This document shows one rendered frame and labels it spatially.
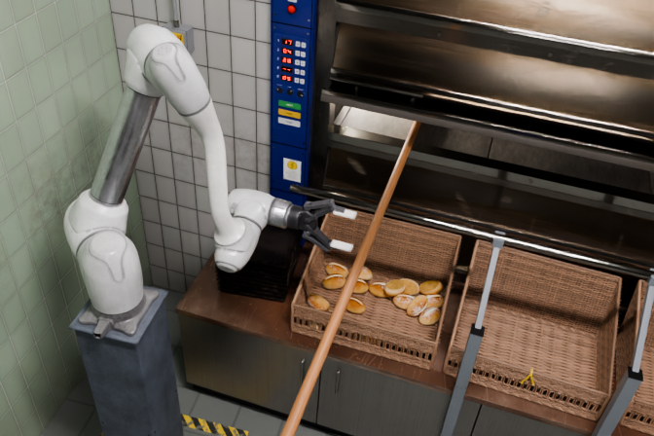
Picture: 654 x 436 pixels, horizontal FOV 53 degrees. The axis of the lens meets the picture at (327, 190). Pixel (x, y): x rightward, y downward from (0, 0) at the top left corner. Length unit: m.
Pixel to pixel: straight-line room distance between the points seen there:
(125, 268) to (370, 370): 1.03
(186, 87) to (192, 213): 1.44
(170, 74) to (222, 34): 0.83
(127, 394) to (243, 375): 0.67
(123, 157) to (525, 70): 1.31
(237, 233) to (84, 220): 0.46
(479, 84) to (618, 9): 0.48
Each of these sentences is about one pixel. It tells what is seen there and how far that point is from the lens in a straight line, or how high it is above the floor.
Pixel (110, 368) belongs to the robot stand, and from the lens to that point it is 2.23.
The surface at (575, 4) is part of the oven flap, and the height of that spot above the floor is 1.82.
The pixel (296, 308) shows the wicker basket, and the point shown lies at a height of 0.71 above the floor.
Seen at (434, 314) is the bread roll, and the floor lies 0.64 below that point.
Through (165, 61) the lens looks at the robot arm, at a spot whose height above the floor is 1.78.
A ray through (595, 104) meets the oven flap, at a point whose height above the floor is 1.51.
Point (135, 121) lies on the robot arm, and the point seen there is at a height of 1.54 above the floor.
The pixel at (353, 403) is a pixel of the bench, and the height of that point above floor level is 0.32.
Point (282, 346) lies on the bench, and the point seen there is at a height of 0.53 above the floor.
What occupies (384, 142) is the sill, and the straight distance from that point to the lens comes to 2.52.
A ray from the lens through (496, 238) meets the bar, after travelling 2.19.
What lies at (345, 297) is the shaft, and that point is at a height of 1.20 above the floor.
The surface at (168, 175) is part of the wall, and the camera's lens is 3.04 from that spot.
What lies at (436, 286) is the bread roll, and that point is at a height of 0.66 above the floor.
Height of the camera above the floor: 2.56
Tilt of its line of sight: 38 degrees down
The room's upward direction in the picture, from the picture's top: 4 degrees clockwise
